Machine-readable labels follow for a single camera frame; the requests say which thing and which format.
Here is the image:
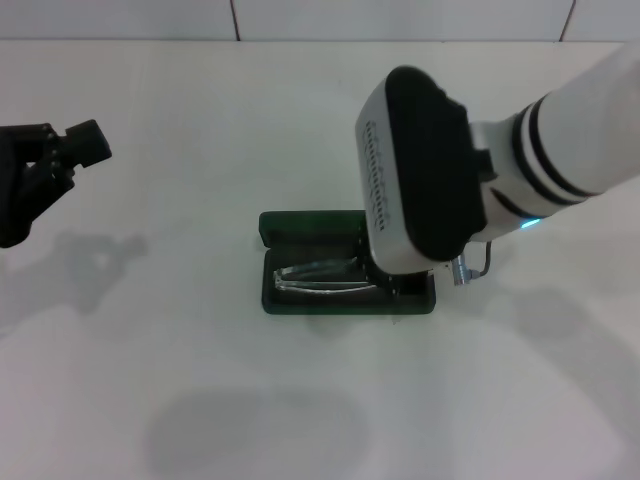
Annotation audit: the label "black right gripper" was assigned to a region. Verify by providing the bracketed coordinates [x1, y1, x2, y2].
[357, 234, 436, 307]

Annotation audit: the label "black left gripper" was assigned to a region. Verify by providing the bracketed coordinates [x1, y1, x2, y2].
[0, 118, 113, 250]

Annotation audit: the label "clear transparent glasses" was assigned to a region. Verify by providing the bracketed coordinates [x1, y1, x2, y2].
[272, 256, 382, 297]

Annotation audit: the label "green glasses case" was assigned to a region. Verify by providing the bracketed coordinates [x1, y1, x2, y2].
[258, 209, 441, 318]

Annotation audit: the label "right gripper silver connector plug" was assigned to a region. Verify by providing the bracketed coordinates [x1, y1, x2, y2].
[448, 253, 477, 288]

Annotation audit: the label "right gripper grey cable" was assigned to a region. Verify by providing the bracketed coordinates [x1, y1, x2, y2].
[466, 239, 495, 280]

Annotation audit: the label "right wrist camera housing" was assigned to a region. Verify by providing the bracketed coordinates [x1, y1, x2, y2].
[354, 64, 490, 277]

